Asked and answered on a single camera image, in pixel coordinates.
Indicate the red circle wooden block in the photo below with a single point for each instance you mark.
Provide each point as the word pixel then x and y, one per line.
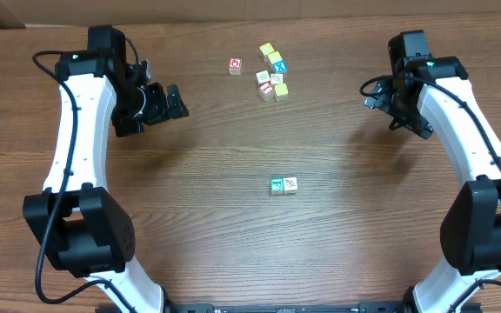
pixel 235 66

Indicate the blue X wooden block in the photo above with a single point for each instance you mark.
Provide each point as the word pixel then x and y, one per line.
pixel 279 68

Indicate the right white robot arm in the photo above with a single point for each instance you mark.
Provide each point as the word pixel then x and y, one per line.
pixel 433 96

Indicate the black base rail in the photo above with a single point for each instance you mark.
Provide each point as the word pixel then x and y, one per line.
pixel 364 307

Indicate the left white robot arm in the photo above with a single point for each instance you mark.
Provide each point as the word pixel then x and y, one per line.
pixel 79 226

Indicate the yellow wooden block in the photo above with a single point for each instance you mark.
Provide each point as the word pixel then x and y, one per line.
pixel 274 57
pixel 281 92
pixel 265 50

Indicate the white swirl wooden block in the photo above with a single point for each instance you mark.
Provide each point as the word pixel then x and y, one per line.
pixel 263 77

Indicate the yellow lower wooden block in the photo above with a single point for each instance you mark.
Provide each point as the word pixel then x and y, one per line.
pixel 281 92

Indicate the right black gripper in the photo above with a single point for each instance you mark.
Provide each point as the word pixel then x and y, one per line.
pixel 410 123

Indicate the white drawing wooden block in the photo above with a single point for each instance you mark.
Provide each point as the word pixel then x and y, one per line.
pixel 276 78

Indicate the green picture wooden block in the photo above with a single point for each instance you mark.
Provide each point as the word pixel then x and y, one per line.
pixel 277 186

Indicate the yellow top wooden block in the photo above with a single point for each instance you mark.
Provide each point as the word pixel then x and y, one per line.
pixel 265 50

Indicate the cardboard box wall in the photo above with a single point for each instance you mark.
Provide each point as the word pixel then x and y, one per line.
pixel 20 13

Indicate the white leaf wooden block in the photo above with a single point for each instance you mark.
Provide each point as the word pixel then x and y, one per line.
pixel 290 185

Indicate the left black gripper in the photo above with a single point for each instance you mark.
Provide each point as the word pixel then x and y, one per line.
pixel 159 103

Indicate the red letter wooden block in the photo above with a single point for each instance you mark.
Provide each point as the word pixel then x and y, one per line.
pixel 266 91

